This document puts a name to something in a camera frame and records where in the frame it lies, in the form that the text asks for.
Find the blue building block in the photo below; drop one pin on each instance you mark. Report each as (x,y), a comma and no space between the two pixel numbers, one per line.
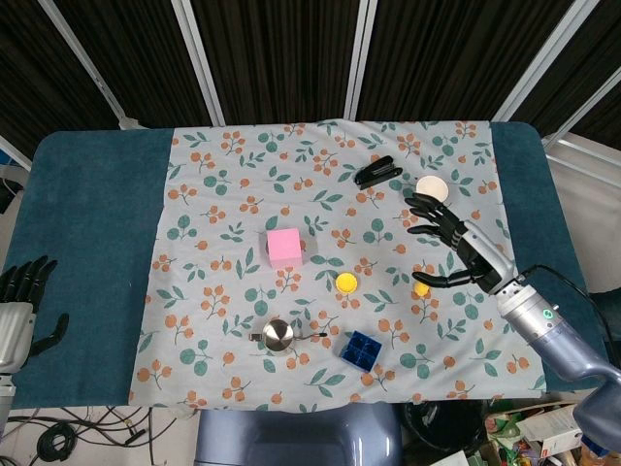
(360,350)

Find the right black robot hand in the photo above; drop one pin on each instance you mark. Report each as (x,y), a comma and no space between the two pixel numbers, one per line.
(478,262)

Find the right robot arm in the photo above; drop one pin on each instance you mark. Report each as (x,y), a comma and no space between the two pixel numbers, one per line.
(548,330)

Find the yellow round cap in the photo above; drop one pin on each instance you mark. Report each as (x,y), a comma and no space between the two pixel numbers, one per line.
(347,282)

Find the black folding screen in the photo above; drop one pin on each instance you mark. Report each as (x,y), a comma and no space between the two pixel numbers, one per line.
(310,58)

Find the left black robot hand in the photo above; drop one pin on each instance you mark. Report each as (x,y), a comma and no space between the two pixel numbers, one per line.
(19,291)

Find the teal table cover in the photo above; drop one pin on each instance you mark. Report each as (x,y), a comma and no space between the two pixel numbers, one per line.
(87,252)

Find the white paper cup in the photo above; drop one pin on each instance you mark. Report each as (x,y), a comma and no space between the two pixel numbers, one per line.
(432,187)

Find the floral tablecloth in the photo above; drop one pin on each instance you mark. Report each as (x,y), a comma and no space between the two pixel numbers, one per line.
(310,262)

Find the black waste bin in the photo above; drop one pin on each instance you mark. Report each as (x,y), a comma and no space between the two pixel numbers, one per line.
(444,429)

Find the pink cube block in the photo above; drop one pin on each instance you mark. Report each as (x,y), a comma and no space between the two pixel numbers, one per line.
(285,247)

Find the small metal saucepan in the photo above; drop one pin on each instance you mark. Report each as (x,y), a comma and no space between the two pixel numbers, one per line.
(279,336)

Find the small yellow-orange object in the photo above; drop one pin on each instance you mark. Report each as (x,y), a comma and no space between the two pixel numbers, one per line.
(421,289)

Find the black stapler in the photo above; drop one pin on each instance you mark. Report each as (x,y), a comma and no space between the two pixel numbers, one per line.
(377,171)

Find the blue-grey robot torso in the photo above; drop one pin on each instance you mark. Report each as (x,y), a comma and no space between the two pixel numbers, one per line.
(296,434)

